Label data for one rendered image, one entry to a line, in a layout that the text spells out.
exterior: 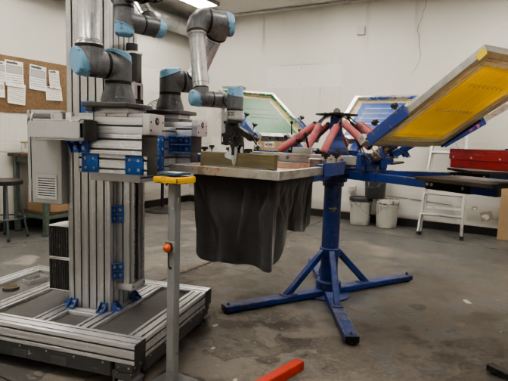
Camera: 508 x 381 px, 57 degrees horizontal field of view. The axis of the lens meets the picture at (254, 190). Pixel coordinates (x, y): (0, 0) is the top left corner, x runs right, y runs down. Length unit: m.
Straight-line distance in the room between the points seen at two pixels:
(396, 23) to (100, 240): 5.27
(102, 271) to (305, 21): 5.50
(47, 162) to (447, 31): 5.29
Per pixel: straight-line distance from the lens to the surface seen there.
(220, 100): 2.27
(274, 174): 1.97
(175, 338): 2.20
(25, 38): 6.13
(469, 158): 2.40
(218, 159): 2.26
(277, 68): 7.36
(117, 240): 2.51
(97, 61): 2.14
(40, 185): 2.62
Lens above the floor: 1.13
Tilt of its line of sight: 6 degrees down
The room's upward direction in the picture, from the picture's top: 2 degrees clockwise
